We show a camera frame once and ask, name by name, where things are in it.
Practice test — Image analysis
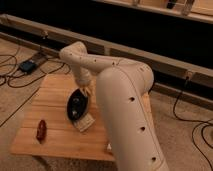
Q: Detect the long wooden beam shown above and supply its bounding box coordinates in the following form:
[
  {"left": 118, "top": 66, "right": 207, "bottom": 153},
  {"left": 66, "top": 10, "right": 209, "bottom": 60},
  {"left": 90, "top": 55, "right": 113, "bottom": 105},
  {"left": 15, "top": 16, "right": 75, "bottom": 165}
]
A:
[{"left": 0, "top": 14, "right": 213, "bottom": 88}]

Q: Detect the wooden table board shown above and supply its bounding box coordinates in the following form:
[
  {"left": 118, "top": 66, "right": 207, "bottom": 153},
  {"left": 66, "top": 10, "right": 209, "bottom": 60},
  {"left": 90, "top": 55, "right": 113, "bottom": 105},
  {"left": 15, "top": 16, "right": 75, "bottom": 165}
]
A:
[{"left": 10, "top": 74, "right": 114, "bottom": 161}]

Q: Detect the black cable on right floor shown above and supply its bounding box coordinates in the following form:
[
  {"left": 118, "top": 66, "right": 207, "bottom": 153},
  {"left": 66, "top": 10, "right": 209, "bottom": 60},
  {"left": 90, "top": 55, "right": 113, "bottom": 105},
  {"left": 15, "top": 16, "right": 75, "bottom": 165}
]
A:
[{"left": 172, "top": 75, "right": 213, "bottom": 163}]

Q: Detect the black cable on floor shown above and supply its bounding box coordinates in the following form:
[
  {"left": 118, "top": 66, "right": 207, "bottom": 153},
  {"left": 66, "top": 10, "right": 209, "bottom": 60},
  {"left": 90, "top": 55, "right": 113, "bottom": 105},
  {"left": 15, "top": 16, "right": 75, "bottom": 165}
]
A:
[
  {"left": 172, "top": 75, "right": 213, "bottom": 163},
  {"left": 0, "top": 44, "right": 73, "bottom": 128}
]

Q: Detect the blue power adapter box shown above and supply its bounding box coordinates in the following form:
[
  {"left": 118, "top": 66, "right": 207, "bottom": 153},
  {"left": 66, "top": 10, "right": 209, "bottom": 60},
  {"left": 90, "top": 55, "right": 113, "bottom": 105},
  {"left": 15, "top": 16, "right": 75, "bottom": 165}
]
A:
[{"left": 18, "top": 60, "right": 36, "bottom": 74}]

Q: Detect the dark ceramic bowl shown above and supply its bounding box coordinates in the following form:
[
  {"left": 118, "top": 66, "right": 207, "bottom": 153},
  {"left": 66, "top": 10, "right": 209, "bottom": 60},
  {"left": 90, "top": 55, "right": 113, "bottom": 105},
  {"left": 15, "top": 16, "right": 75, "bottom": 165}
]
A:
[{"left": 67, "top": 89, "right": 89, "bottom": 122}]

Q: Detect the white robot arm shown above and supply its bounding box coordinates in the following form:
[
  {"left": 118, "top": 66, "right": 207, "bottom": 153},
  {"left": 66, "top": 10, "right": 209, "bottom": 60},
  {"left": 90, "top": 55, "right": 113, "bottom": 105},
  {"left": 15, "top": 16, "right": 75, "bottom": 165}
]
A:
[{"left": 59, "top": 41, "right": 169, "bottom": 171}]

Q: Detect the black cable on left floor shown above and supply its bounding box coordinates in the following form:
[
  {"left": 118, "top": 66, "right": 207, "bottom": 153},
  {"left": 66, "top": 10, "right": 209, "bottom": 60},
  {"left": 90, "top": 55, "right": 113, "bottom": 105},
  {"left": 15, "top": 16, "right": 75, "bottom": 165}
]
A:
[{"left": 0, "top": 44, "right": 73, "bottom": 128}]

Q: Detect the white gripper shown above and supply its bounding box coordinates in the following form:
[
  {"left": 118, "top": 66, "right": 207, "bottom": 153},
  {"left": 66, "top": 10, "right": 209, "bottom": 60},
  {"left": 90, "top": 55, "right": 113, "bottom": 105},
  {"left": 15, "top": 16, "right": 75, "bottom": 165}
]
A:
[{"left": 75, "top": 68, "right": 94, "bottom": 98}]

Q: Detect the white sponge block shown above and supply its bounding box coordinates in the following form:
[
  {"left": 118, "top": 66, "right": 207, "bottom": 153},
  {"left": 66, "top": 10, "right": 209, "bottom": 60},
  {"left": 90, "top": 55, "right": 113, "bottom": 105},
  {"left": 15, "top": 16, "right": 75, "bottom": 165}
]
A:
[{"left": 73, "top": 114, "right": 95, "bottom": 132}]

